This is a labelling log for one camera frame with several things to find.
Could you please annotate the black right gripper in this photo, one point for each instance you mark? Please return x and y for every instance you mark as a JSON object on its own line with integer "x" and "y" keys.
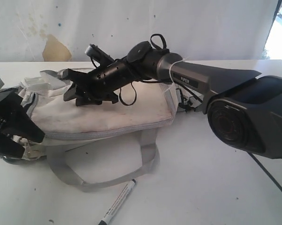
{"x": 102, "y": 83}

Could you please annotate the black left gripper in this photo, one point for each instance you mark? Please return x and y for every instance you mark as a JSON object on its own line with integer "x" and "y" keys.
{"x": 21, "y": 125}

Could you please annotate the white fabric backpack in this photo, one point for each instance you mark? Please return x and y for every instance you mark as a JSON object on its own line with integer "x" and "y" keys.
{"x": 68, "y": 127}

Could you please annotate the white black marker pen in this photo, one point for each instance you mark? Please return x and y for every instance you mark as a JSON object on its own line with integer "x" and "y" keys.
{"x": 110, "y": 214}

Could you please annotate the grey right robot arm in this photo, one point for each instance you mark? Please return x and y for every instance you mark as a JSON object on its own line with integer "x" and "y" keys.
{"x": 244, "y": 108}

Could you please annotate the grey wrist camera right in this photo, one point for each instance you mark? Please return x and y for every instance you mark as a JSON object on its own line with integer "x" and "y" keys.
{"x": 95, "y": 53}

